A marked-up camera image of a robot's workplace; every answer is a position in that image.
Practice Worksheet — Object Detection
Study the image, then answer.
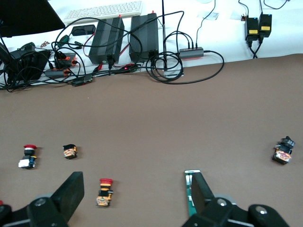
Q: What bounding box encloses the green handled screwdriver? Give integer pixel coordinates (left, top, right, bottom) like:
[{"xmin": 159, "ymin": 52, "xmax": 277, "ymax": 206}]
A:
[{"xmin": 58, "ymin": 34, "xmax": 72, "ymax": 45}]

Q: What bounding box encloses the grey orange-tipped tool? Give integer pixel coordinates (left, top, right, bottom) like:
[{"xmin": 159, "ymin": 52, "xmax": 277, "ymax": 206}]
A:
[{"xmin": 44, "ymin": 68, "xmax": 72, "ymax": 78}]

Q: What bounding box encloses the orange black tool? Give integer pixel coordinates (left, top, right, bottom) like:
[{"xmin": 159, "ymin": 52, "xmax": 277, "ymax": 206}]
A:
[{"xmin": 54, "ymin": 52, "xmax": 78, "ymax": 67}]

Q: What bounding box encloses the red emergency stop orange block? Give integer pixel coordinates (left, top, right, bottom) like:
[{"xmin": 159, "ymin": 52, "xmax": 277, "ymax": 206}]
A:
[{"xmin": 96, "ymin": 178, "xmax": 114, "ymax": 208}]

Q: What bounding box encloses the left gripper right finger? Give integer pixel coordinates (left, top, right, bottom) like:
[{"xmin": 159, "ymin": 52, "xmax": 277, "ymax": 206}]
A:
[{"xmin": 181, "ymin": 172, "xmax": 291, "ymax": 227}]

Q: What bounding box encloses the black finned power supply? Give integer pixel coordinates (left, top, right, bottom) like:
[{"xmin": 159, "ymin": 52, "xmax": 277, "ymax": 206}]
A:
[
  {"xmin": 89, "ymin": 17, "xmax": 125, "ymax": 65},
  {"xmin": 129, "ymin": 13, "xmax": 159, "ymax": 63}
]

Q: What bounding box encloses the red mushroom button blue block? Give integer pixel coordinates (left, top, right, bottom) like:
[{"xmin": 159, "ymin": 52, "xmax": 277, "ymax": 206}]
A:
[{"xmin": 18, "ymin": 144, "xmax": 38, "ymax": 170}]

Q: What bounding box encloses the small orange contact block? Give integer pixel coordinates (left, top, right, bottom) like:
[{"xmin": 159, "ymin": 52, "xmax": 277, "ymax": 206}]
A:
[{"xmin": 62, "ymin": 143, "xmax": 78, "ymax": 159}]

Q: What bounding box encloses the grey usb hub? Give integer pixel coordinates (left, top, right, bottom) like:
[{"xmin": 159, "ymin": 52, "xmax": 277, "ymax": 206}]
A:
[{"xmin": 179, "ymin": 46, "xmax": 205, "ymax": 60}]

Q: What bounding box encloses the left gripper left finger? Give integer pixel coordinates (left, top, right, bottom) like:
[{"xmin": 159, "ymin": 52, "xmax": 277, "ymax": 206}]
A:
[{"xmin": 0, "ymin": 172, "xmax": 85, "ymax": 227}]

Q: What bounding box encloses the black monitor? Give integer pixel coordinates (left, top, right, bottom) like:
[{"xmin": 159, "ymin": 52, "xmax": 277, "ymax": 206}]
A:
[{"xmin": 0, "ymin": 0, "xmax": 66, "ymax": 38}]

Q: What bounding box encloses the black looped cable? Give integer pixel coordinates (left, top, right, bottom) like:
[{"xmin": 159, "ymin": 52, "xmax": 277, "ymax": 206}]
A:
[{"xmin": 145, "ymin": 50, "xmax": 225, "ymax": 85}]

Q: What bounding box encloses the small circuit board with cable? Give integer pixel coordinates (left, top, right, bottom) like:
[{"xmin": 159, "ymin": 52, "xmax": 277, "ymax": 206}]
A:
[{"xmin": 70, "ymin": 74, "xmax": 95, "ymax": 87}]

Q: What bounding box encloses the white keyboard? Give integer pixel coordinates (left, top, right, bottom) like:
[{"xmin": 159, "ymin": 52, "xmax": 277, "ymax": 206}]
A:
[{"xmin": 63, "ymin": 0, "xmax": 144, "ymax": 26}]

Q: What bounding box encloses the black adapter yellow label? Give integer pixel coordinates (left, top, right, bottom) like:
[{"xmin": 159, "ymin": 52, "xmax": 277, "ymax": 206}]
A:
[
  {"xmin": 245, "ymin": 16, "xmax": 259, "ymax": 42},
  {"xmin": 258, "ymin": 13, "xmax": 272, "ymax": 38}
]

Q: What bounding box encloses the black equipment box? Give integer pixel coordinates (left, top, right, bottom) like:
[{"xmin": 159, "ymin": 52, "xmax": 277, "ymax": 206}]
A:
[{"xmin": 6, "ymin": 48, "xmax": 52, "ymax": 81}]

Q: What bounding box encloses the black pouch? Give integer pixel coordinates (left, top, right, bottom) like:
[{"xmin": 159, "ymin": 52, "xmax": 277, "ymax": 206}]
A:
[{"xmin": 71, "ymin": 24, "xmax": 96, "ymax": 37}]

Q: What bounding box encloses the black knob switch orange block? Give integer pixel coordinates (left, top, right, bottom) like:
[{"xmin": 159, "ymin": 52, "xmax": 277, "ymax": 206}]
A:
[{"xmin": 271, "ymin": 136, "xmax": 296, "ymax": 166}]

